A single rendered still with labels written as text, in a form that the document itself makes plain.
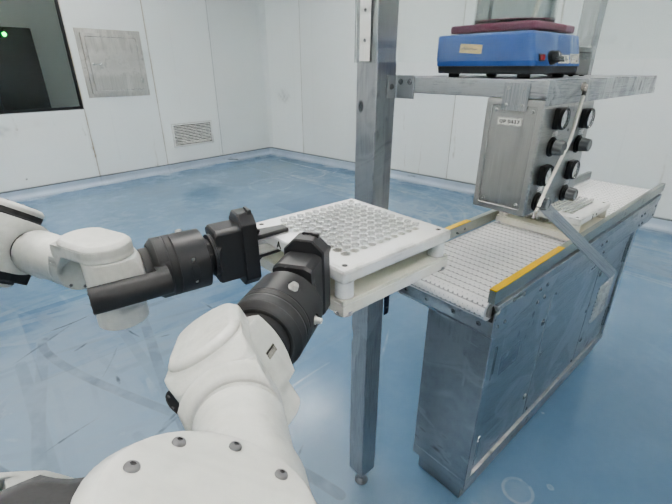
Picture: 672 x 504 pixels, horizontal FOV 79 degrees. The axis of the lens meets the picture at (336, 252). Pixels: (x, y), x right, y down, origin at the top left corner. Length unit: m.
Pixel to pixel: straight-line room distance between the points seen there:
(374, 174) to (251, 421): 0.74
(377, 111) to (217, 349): 0.69
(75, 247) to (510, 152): 0.69
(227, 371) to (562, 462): 1.58
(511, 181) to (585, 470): 1.23
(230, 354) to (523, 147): 0.62
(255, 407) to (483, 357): 0.93
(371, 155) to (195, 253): 0.48
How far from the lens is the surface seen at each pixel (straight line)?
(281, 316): 0.42
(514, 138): 0.80
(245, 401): 0.28
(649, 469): 1.92
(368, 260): 0.57
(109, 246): 0.58
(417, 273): 0.67
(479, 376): 1.20
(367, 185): 0.94
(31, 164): 5.44
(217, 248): 0.61
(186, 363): 0.33
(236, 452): 0.17
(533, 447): 1.80
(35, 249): 0.74
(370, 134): 0.92
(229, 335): 0.33
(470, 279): 1.02
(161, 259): 0.59
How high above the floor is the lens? 1.26
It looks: 24 degrees down
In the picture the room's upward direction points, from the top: straight up
